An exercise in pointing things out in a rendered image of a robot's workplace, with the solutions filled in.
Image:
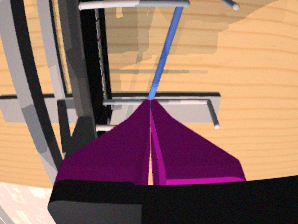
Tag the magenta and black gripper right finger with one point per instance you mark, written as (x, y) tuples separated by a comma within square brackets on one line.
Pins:
[(181, 156)]

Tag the blue cable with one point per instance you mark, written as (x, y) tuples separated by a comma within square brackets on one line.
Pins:
[(165, 51)]

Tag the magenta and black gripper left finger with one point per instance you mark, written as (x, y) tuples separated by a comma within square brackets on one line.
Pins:
[(122, 154)]

